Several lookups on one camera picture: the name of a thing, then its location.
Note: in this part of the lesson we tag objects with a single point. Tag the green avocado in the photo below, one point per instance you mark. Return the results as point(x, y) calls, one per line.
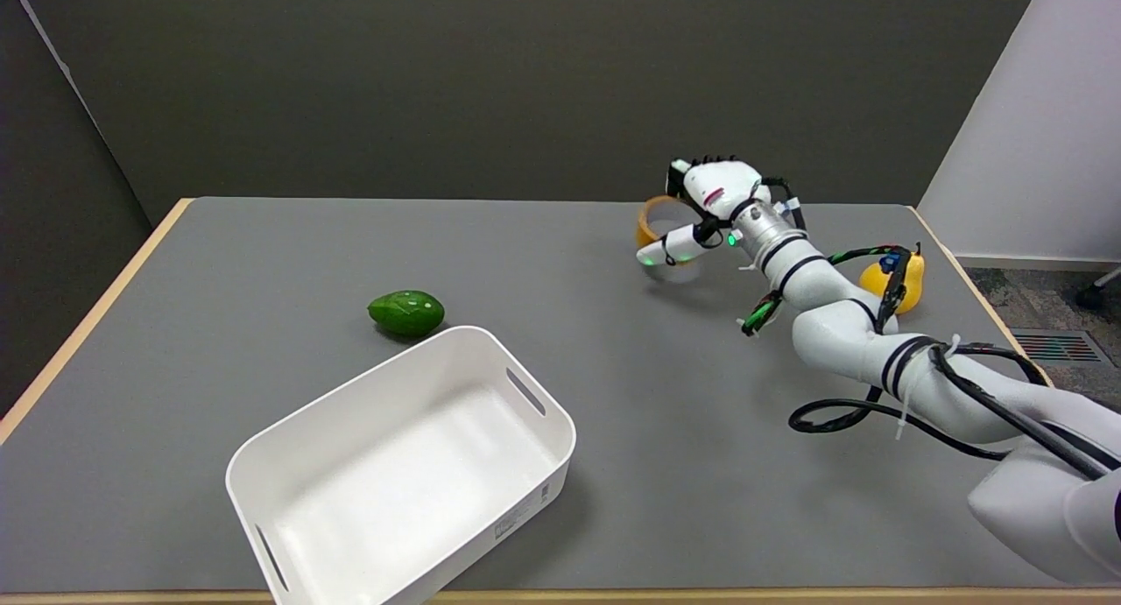
point(406, 313)

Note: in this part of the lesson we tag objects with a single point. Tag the yellow tape roll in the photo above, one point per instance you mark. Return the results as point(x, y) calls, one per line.
point(652, 221)

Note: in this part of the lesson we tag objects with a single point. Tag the yellow pear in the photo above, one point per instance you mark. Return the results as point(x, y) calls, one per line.
point(878, 283)

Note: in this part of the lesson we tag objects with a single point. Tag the floor vent grille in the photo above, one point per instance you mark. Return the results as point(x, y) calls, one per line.
point(1055, 347)

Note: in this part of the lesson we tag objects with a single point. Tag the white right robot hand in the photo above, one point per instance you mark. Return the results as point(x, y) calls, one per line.
point(714, 204)

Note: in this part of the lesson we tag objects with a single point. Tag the white plastic bin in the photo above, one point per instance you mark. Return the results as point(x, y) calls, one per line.
point(401, 475)

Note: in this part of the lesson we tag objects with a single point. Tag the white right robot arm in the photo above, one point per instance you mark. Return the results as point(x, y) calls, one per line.
point(911, 360)

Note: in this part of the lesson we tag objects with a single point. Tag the black chair caster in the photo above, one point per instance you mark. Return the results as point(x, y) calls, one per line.
point(1091, 296)

